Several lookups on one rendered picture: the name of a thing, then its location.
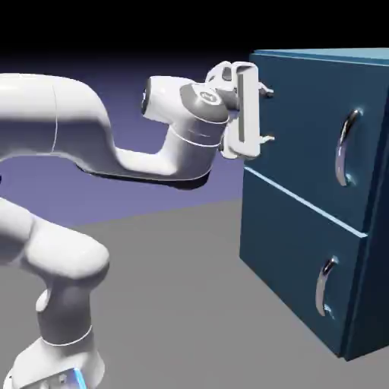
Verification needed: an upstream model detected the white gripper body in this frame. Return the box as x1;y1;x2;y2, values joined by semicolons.
220;62;261;161

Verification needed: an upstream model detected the blue cabinet door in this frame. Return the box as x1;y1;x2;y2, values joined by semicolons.
243;53;389;234
239;167;368;357

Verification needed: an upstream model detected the blue cabinet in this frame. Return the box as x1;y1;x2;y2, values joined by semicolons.
239;47;389;362

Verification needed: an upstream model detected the curved silver handle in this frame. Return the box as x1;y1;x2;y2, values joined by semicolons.
315;257;339;318
334;106;363;188

